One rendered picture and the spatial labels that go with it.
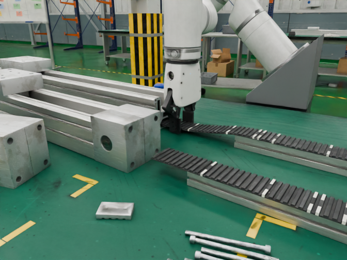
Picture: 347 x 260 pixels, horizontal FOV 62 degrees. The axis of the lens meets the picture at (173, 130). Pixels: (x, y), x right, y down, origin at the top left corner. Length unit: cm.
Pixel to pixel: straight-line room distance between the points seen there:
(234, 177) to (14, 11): 617
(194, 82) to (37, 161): 38
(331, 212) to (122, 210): 28
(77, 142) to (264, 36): 70
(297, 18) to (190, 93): 756
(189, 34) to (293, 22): 758
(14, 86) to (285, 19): 771
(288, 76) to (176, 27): 45
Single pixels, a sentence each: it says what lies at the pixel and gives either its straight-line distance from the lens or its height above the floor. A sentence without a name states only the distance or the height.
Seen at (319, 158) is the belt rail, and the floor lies 80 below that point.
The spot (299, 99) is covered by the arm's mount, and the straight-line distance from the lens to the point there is 98.
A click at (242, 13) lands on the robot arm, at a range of 106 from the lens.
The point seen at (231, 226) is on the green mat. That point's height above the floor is 78.
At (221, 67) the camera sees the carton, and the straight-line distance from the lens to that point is 567.
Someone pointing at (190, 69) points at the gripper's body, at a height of 94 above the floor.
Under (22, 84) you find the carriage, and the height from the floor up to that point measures 88.
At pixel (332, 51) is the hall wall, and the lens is 814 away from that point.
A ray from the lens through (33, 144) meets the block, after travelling 57.
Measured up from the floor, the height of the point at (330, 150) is 81.
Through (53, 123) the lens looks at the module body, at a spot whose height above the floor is 83.
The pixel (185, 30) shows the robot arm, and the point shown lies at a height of 102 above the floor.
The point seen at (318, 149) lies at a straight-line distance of 61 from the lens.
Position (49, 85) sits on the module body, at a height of 84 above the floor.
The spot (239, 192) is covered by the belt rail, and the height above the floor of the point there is 80.
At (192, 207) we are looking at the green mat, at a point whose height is 78.
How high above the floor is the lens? 105
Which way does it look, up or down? 21 degrees down
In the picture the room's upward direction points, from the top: straight up
